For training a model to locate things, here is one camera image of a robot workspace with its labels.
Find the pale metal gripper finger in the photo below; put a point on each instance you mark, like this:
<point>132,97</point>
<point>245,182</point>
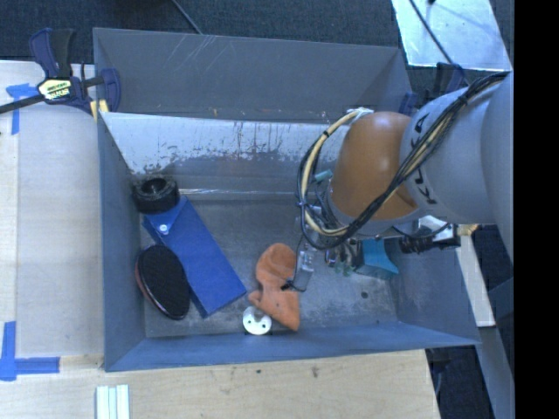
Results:
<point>304,273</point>

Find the orange cloth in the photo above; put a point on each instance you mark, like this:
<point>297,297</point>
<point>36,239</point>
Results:
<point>277,286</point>

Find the teal blue block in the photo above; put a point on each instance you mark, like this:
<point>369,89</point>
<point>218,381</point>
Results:
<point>375,260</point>

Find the white round disc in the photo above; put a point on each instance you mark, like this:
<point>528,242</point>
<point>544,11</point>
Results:
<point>257,321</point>

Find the blue flat block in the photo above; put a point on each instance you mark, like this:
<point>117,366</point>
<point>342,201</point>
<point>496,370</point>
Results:
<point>205,262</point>

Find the black oval brush red rim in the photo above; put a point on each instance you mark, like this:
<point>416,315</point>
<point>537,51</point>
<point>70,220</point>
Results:
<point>163,282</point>

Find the grey metal bin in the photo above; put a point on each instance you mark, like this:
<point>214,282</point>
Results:
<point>244,81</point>

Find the pale wood board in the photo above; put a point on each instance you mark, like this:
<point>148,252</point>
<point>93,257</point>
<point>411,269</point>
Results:
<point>59,234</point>

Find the black cylinder on white bracket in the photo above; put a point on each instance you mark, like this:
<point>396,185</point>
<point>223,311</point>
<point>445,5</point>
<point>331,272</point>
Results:
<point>425,242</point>

